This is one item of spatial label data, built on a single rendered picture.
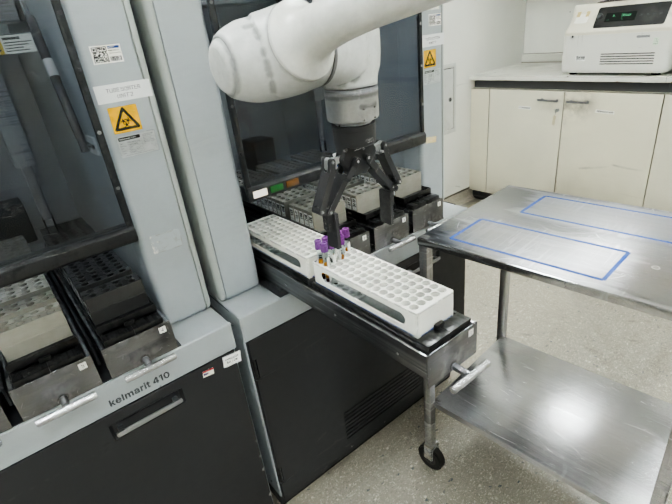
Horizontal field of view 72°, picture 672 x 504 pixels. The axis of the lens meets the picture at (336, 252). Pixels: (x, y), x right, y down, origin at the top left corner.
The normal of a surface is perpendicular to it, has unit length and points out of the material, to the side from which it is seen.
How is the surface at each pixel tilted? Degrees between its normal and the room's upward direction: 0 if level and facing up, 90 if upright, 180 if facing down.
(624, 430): 0
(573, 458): 0
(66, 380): 90
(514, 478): 0
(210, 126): 90
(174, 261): 90
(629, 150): 90
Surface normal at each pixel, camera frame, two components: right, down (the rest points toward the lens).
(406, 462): -0.11, -0.89
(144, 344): 0.62, 0.29
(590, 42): -0.79, 0.34
